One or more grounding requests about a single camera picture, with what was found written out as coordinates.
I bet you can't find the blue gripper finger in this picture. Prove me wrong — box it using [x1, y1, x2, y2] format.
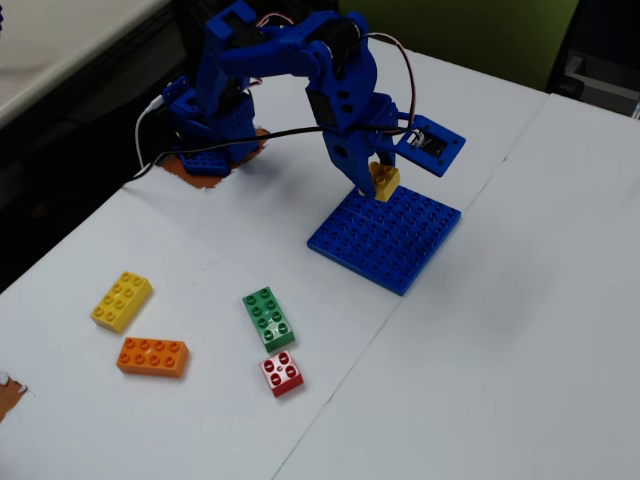
[375, 144, 403, 171]
[322, 129, 380, 198]

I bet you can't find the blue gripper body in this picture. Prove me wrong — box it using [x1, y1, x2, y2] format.
[305, 74, 417, 152]

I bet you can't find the yellow 2x2 toy block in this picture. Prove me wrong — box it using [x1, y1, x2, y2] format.
[368, 160, 402, 204]

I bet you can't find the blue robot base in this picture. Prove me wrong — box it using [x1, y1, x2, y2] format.
[161, 74, 262, 177]

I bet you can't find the green 2x4 toy block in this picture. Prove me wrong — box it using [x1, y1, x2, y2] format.
[241, 285, 296, 354]

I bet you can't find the red 2x2 toy block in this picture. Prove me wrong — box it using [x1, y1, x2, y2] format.
[258, 349, 305, 399]

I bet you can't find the yellow 2x4 toy block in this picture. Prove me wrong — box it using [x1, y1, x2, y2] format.
[89, 270, 154, 335]

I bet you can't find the orange 2x4 toy block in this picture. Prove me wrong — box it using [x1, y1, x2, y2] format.
[116, 336, 191, 379]

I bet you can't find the blue 8x8 toy baseplate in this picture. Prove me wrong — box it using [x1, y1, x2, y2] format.
[306, 186, 462, 297]

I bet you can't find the green chair back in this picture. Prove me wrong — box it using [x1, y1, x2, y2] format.
[338, 0, 582, 93]

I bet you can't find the grey background box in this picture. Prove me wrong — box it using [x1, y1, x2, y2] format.
[548, 49, 640, 121]

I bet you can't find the white background table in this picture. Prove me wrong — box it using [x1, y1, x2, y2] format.
[0, 0, 174, 129]

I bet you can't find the black camera module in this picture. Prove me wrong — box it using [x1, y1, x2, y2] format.
[412, 128, 452, 158]

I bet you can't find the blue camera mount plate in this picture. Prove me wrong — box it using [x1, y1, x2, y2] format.
[389, 114, 468, 179]

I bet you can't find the red white servo wire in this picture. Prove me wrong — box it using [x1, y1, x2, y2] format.
[366, 31, 419, 139]

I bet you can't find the white cable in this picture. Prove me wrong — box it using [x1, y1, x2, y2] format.
[134, 96, 166, 174]

